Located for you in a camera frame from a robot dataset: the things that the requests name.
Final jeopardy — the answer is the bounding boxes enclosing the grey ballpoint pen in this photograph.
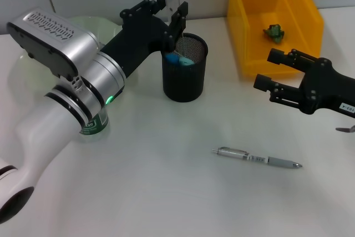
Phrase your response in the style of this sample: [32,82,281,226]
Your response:
[211,146,303,170]

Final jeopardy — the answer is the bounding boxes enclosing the clear plastic water bottle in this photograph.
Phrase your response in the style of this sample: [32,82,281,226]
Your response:
[78,108,111,144]

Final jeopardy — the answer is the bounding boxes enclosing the yellow plastic bin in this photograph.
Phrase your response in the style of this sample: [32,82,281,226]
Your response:
[227,0,324,78]

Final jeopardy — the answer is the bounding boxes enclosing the pale green glass fruit plate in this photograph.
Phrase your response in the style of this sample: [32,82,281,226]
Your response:
[7,16,123,99]

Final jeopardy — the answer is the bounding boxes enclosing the blue capped scissors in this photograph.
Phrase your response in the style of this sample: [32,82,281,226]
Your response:
[165,53,195,68]

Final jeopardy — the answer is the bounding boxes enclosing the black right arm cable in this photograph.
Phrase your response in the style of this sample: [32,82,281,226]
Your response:
[335,124,355,135]

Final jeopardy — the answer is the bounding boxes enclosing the black mesh pen holder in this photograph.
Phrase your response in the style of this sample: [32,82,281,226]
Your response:
[160,33,209,103]

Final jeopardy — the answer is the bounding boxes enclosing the transparent plastic ruler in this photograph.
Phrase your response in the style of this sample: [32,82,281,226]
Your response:
[162,0,191,58]

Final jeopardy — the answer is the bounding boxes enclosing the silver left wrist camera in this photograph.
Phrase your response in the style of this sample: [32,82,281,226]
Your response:
[6,6,98,82]

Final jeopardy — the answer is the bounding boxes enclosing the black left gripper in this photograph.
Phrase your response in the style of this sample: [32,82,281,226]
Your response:
[99,0,190,79]

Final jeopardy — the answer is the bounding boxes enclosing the small green toy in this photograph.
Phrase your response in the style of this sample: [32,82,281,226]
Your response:
[262,23,286,45]

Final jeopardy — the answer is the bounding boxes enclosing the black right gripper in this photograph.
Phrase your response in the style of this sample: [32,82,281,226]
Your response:
[253,48,355,115]

